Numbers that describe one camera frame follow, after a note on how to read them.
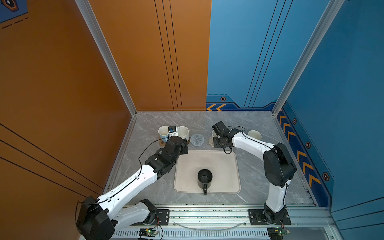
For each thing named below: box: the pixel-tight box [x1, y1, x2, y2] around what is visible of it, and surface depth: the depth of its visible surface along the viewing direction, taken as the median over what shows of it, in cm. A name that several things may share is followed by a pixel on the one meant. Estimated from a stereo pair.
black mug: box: [197, 168, 213, 196], surface depth 81 cm
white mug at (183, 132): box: [177, 126, 190, 142], surface depth 101 cm
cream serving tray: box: [173, 150, 241, 194], surface depth 91 cm
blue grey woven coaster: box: [190, 133, 205, 147], surface depth 105 cm
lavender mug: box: [248, 130, 262, 140], surface depth 98 cm
